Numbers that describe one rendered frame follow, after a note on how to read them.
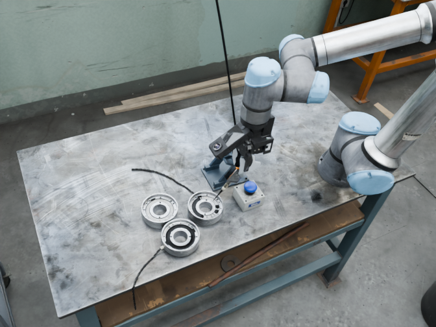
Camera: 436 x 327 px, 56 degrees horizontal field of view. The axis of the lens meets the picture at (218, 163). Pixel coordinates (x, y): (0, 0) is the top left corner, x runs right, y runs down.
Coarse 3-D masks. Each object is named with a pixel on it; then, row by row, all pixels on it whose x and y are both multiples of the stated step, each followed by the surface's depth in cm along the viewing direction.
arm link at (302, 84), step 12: (288, 60) 100; (300, 60) 98; (288, 72) 94; (300, 72) 94; (312, 72) 95; (288, 84) 93; (300, 84) 93; (312, 84) 93; (324, 84) 94; (288, 96) 94; (300, 96) 94; (312, 96) 94; (324, 96) 95
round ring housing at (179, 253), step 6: (168, 222) 114; (174, 222) 115; (180, 222) 116; (186, 222) 116; (192, 222) 115; (168, 228) 114; (180, 228) 114; (198, 228) 114; (162, 234) 112; (174, 234) 114; (180, 234) 116; (186, 234) 114; (198, 234) 113; (162, 240) 110; (174, 240) 112; (186, 240) 112; (198, 240) 111; (168, 252) 111; (174, 252) 109; (180, 252) 109; (186, 252) 110
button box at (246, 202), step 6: (252, 180) 127; (234, 186) 124; (240, 186) 125; (234, 192) 125; (240, 192) 123; (246, 192) 123; (258, 192) 124; (234, 198) 127; (240, 198) 122; (246, 198) 122; (252, 198) 122; (258, 198) 122; (264, 198) 123; (240, 204) 124; (246, 204) 121; (252, 204) 123; (258, 204) 125; (246, 210) 124
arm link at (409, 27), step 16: (400, 16) 98; (416, 16) 96; (432, 16) 94; (336, 32) 101; (352, 32) 99; (368, 32) 98; (384, 32) 98; (400, 32) 97; (416, 32) 97; (432, 32) 96; (288, 48) 103; (304, 48) 101; (320, 48) 101; (336, 48) 100; (352, 48) 100; (368, 48) 100; (384, 48) 100; (320, 64) 103
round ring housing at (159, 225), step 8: (144, 200) 118; (152, 200) 121; (168, 200) 121; (144, 208) 118; (152, 208) 118; (160, 208) 121; (168, 208) 119; (176, 208) 119; (144, 216) 115; (152, 216) 117; (160, 216) 117; (176, 216) 118; (152, 224) 115; (160, 224) 115
